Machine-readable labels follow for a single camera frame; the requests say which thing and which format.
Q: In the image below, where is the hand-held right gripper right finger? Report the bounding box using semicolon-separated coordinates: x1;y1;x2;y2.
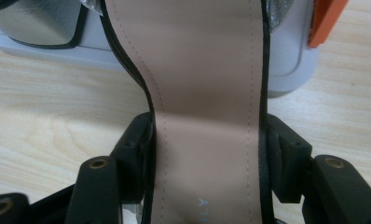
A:
261;113;314;204

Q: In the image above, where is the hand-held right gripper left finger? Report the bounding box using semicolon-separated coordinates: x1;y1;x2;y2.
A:
110;111;157;205

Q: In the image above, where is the black rhinestone strap sandal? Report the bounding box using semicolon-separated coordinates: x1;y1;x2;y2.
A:
80;0;297;224
0;0;90;50

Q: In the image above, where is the white shoe rack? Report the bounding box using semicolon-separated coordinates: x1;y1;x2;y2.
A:
0;0;350;99

